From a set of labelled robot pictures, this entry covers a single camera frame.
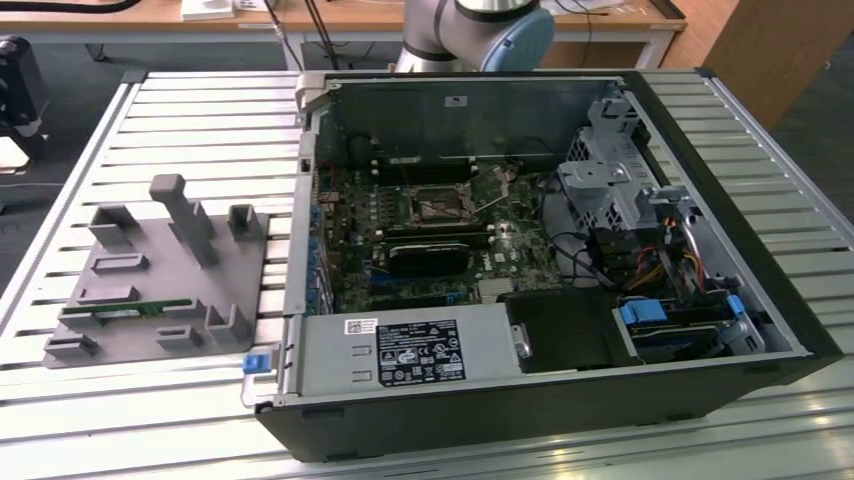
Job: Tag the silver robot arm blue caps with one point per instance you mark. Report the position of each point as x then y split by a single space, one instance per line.
434 30

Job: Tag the CPU socket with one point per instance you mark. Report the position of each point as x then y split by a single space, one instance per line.
442 206

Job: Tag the black RAM slot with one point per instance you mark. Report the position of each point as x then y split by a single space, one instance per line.
434 235

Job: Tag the white box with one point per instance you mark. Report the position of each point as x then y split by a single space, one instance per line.
208 10

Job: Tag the grey parts rack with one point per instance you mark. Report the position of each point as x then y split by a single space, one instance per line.
167 280

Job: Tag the green RAM stick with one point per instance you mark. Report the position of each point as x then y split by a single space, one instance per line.
120 310

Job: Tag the wooden desk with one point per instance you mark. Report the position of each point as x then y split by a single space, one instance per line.
347 17

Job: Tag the blue case latch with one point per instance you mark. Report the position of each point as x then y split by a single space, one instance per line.
258 363

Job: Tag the grey power supply with label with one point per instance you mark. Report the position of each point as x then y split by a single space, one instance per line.
321 350

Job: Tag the black graphics card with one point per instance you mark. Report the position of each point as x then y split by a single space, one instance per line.
427 260

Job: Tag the green motherboard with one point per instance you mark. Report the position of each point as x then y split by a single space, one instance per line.
521 250

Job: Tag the silver metal drive cage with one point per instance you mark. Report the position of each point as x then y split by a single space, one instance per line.
601 185

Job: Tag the black open PC case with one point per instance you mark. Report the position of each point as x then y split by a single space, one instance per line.
467 425

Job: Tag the blue disk carrier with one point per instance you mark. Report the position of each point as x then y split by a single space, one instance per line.
642 312

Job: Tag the wooden cabinet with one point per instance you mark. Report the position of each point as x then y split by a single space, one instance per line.
781 55

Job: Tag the blue plastic clip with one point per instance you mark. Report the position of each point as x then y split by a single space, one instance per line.
734 306

